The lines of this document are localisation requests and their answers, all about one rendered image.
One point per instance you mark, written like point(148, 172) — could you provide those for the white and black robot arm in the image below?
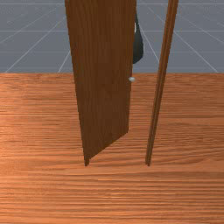
point(138, 48)

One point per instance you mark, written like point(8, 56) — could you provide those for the brown wooden door leaf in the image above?
point(102, 73)

